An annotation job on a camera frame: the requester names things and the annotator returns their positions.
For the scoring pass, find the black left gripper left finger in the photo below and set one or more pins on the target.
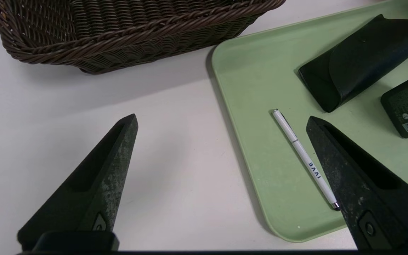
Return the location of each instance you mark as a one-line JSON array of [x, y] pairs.
[[101, 198]]

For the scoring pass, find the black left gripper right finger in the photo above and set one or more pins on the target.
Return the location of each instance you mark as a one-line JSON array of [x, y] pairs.
[[349, 184]]

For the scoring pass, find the white pen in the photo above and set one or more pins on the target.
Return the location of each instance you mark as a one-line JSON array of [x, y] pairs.
[[303, 152]]

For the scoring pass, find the dark brown wicker basket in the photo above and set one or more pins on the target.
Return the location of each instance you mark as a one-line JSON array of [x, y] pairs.
[[119, 35]]

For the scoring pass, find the black glasses case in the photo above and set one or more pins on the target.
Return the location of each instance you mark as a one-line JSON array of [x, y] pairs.
[[367, 60]]

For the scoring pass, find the light green plastic tray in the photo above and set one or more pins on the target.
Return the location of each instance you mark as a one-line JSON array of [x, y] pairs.
[[260, 88]]

